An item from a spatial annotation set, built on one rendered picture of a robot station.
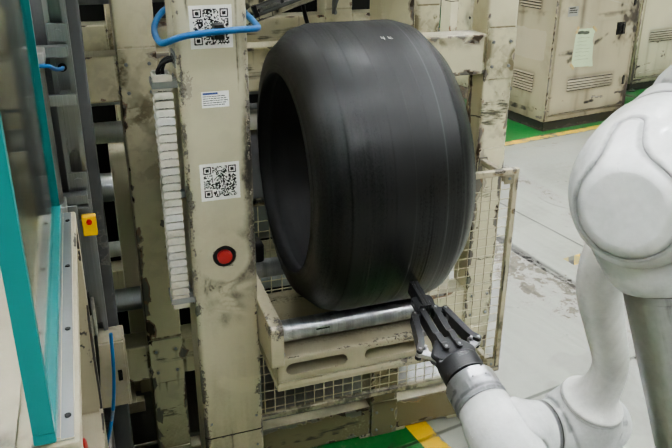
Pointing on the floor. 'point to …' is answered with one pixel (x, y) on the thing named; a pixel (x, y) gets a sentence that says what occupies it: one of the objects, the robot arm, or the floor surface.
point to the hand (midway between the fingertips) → (419, 298)
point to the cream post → (200, 151)
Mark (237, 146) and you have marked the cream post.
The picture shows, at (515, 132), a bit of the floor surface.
